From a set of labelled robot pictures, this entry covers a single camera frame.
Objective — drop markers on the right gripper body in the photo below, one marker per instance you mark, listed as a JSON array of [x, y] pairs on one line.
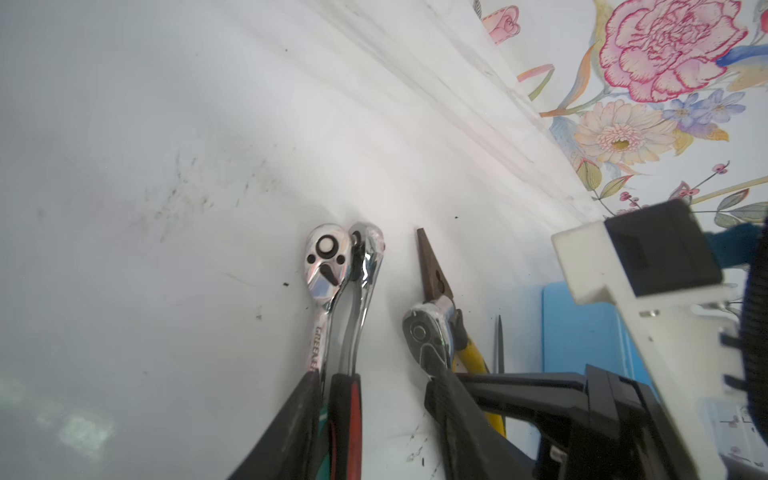
[[596, 425]]

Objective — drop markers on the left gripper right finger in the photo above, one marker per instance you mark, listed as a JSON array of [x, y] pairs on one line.
[[471, 448]]

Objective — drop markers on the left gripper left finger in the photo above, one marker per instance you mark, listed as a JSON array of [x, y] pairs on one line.
[[285, 449]]

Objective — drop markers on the blue plastic tool box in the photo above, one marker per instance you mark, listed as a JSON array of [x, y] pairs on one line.
[[575, 336]]

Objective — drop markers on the green handled ratchet wrench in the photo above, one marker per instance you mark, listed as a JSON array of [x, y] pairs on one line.
[[327, 270]]

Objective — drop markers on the small chrome ratchet wrench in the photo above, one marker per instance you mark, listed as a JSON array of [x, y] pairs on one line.
[[427, 329]]

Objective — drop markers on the yellow handled pliers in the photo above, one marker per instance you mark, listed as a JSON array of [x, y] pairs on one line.
[[434, 285]]

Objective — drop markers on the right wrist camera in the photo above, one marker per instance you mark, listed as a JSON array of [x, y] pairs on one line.
[[665, 276]]

